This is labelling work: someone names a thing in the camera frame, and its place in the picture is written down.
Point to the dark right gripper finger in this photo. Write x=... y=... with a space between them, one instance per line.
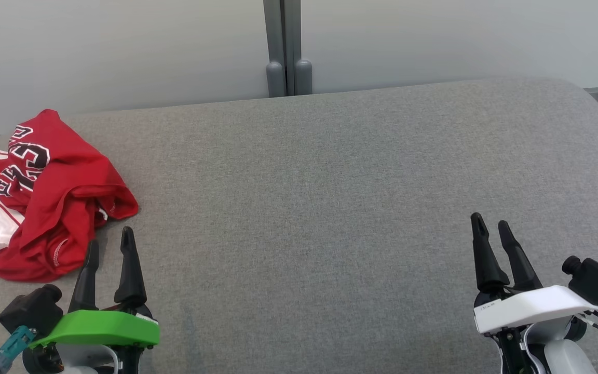
x=521 y=270
x=486 y=259

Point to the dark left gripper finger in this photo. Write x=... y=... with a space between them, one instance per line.
x=86 y=285
x=131 y=275

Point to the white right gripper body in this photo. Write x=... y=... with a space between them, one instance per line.
x=532 y=306

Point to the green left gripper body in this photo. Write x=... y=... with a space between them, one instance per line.
x=102 y=328

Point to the red shorts white trim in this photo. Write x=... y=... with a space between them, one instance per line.
x=39 y=259

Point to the red basketball jersey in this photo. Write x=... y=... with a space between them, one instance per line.
x=60 y=156

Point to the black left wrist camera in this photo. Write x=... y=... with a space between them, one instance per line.
x=31 y=311

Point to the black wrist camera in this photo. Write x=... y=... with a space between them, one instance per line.
x=595 y=280
x=31 y=311

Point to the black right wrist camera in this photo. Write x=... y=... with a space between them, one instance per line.
x=595 y=280

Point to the grey partition post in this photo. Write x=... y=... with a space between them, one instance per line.
x=299 y=52
x=275 y=52

